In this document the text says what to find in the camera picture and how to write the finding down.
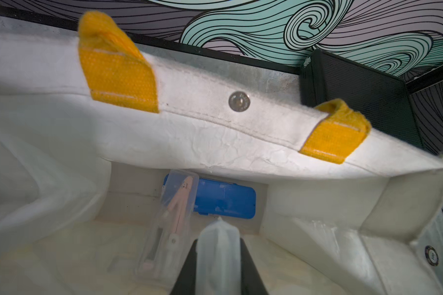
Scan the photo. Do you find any blue miffy compass case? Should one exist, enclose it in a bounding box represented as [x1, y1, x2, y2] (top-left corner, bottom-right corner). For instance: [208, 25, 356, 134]
[157, 170, 257, 220]

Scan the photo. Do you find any black ribbed hard case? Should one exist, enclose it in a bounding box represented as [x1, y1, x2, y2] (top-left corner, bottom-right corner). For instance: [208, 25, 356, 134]
[300, 49, 424, 149]

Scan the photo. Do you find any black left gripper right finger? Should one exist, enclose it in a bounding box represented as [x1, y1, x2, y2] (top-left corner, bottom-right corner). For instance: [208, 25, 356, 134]
[240, 238, 269, 295]

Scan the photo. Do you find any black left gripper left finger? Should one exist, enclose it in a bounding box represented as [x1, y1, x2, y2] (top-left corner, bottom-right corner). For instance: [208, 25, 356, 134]
[170, 240, 198, 295]

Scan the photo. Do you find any white canvas tote bag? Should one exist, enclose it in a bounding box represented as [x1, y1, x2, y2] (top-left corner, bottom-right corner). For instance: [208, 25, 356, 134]
[0, 12, 443, 295]

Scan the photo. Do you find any pink compass clear case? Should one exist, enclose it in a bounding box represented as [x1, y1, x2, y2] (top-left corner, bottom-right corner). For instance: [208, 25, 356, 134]
[135, 170, 199, 285]

